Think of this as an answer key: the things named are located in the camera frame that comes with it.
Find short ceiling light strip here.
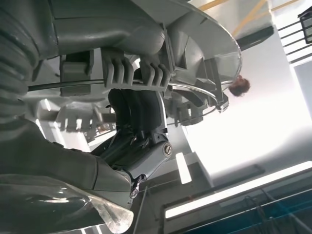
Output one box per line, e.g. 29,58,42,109
175,152,193,185

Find long ceiling light strip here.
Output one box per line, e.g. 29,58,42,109
165,160,312,220

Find person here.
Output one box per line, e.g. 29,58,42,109
228,75,251,98

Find black ceiling vent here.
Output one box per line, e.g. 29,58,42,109
298,5,312,45

